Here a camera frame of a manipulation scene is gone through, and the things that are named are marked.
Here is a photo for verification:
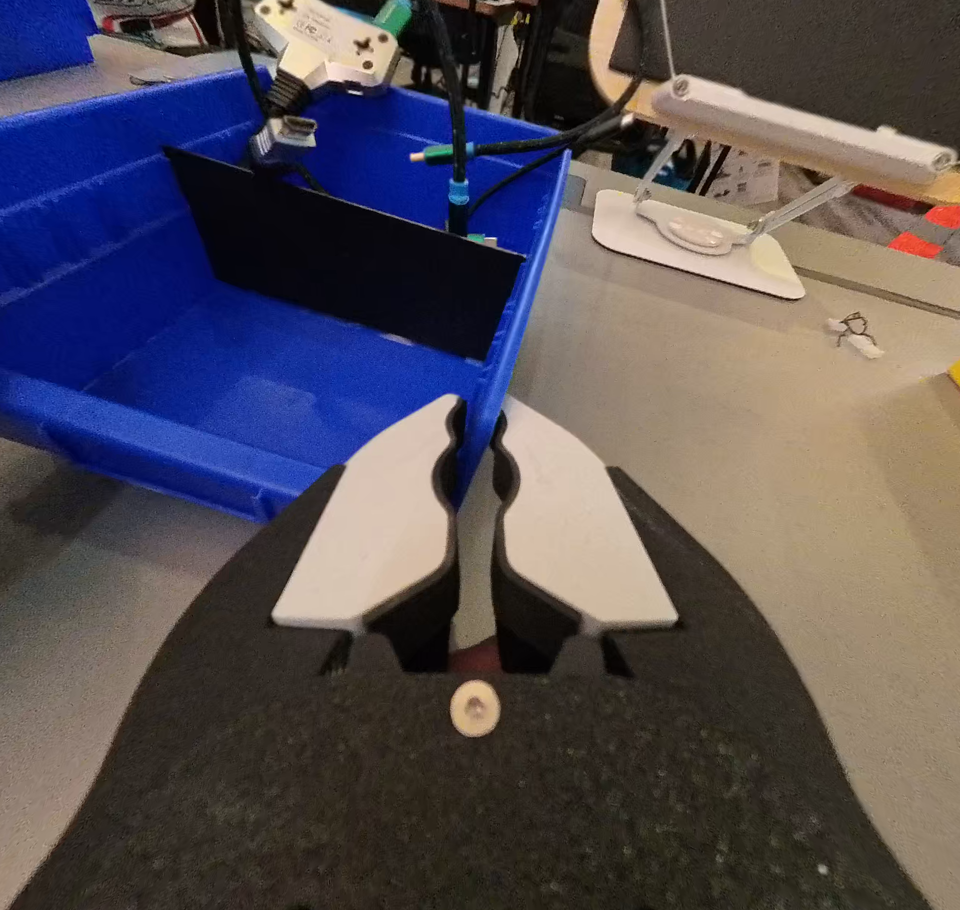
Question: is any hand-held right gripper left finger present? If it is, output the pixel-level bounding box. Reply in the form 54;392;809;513
271;394;468;674

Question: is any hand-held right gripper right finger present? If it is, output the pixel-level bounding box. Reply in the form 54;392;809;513
491;398;680;674

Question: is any blue plastic bin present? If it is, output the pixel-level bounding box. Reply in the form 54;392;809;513
0;66;575;524
0;0;99;84

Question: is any braided cable green gold plug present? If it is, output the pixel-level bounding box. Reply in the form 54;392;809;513
408;0;648;170

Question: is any grey metal port hub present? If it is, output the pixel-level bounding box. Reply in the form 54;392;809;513
253;0;402;98

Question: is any black bin divider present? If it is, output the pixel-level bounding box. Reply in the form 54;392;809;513
163;146;526;362

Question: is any white twist tie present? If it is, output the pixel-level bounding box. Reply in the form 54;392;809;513
825;312;885;360

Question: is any printed paper sheet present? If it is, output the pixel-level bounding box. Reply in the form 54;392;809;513
708;148;781;206

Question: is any white board stand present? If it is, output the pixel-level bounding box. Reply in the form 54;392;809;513
591;76;960;302

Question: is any black board with wooden rim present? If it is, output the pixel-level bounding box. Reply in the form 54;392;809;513
588;0;960;209

